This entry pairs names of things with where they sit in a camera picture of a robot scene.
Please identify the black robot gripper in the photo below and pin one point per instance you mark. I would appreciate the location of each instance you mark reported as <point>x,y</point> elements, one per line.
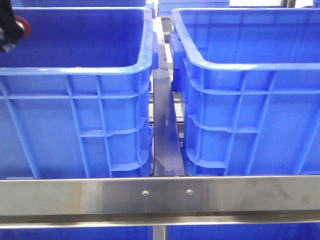
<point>10,30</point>

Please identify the red mushroom push button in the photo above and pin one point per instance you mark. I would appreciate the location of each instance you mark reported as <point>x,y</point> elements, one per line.
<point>24,25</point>

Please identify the rear left blue crate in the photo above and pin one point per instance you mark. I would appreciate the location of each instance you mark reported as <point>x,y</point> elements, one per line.
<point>85,3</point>

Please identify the left blue plastic crate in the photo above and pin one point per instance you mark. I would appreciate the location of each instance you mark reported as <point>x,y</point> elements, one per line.
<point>74,96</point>

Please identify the blue plastic crate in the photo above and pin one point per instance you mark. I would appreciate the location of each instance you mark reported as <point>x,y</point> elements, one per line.
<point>74,96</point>
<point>250,85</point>

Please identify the rear right blue crate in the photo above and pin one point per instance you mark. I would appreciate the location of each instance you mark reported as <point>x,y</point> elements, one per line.
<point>165,7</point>

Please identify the steel centre divider bar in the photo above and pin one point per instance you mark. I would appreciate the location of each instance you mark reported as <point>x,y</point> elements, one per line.
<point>168,159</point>

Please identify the lower left blue crate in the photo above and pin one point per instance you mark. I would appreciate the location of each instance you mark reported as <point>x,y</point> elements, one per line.
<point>93,233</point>

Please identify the right blue plastic crate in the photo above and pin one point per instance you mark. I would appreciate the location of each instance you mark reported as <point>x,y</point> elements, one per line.
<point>250,85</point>

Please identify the lower right blue crate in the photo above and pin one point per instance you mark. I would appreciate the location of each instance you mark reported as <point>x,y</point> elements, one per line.
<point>269,231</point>

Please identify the left rail screw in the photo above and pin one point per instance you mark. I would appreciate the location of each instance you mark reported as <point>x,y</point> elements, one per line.
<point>145,193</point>

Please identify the rail screw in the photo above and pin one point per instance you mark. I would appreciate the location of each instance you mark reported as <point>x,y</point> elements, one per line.
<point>189,192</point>
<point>145,193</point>

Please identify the steel front rack rail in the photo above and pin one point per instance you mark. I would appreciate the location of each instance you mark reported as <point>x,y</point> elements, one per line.
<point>109,202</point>

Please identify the right rail screw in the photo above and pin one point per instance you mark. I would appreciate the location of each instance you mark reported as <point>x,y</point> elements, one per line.
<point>189,192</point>

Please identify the steel vertical rack post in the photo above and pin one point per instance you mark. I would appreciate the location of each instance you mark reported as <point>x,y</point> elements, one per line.
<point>159,232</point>

